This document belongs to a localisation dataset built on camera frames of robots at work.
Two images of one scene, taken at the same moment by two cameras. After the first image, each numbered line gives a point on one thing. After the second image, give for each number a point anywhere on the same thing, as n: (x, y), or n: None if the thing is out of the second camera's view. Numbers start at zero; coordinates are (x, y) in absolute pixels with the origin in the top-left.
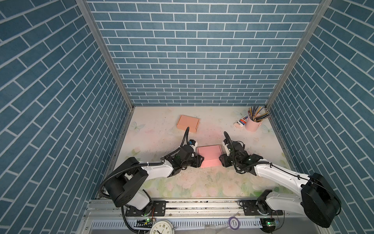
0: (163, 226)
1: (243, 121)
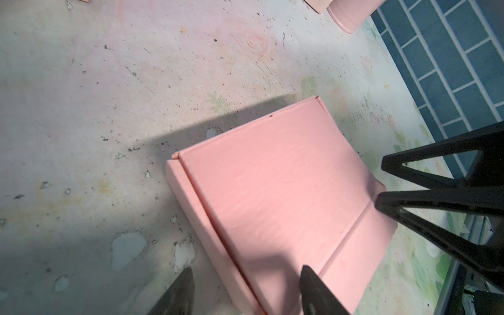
0: None
1: (319, 6)
